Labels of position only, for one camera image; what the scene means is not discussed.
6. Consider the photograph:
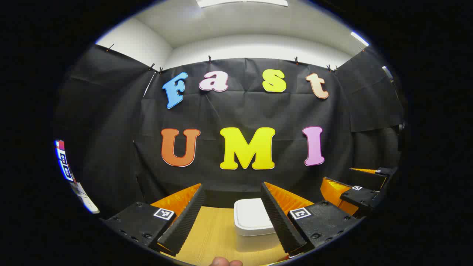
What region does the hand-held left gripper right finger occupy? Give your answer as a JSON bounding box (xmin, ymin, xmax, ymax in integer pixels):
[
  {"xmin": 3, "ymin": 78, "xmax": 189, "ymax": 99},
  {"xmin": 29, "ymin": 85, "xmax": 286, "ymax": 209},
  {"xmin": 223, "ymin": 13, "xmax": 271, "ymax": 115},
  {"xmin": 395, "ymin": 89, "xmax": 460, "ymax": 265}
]
[{"xmin": 261, "ymin": 181, "xmax": 363, "ymax": 258}]

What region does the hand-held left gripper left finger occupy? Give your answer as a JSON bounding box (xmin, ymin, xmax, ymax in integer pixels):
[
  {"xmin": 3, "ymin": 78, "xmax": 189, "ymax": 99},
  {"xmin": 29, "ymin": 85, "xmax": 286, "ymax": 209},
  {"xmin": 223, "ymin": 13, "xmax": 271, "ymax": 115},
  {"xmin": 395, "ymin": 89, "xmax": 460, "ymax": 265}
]
[{"xmin": 105, "ymin": 183, "xmax": 206, "ymax": 256}]

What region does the white desktop garbage bin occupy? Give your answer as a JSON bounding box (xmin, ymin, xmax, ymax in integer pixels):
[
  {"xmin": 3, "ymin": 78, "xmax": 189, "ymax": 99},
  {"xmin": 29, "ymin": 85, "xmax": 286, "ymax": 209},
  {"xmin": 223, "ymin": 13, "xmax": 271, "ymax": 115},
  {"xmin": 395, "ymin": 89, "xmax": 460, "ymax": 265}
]
[{"xmin": 234, "ymin": 198, "xmax": 287, "ymax": 253}]

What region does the dark stand with grey head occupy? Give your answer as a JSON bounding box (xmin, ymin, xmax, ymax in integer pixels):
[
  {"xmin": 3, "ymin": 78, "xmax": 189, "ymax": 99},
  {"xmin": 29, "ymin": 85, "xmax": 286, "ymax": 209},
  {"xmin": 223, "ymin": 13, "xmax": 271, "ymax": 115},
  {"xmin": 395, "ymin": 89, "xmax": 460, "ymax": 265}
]
[{"xmin": 382, "ymin": 66, "xmax": 406, "ymax": 152}]

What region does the black backdrop cloth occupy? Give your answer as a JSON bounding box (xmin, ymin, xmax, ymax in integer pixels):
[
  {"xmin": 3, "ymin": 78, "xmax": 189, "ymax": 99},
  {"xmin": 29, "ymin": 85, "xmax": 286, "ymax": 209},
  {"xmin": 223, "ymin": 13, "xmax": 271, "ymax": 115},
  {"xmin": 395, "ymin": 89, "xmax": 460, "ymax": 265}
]
[{"xmin": 54, "ymin": 44, "xmax": 405, "ymax": 218}]

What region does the ceiling light panel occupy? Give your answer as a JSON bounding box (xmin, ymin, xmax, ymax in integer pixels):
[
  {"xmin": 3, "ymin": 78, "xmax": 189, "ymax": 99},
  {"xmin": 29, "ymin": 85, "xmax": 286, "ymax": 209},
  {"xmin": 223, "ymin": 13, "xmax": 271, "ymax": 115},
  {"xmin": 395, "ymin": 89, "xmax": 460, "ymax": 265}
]
[
  {"xmin": 196, "ymin": 0, "xmax": 289, "ymax": 8},
  {"xmin": 350, "ymin": 31, "xmax": 369, "ymax": 47}
]

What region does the row of small cloth clips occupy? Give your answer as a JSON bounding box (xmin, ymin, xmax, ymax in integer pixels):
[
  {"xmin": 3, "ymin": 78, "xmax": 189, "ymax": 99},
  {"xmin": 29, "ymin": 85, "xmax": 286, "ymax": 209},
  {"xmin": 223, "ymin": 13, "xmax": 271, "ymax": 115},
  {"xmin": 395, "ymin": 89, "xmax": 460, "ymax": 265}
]
[{"xmin": 107, "ymin": 44, "xmax": 364, "ymax": 72}]

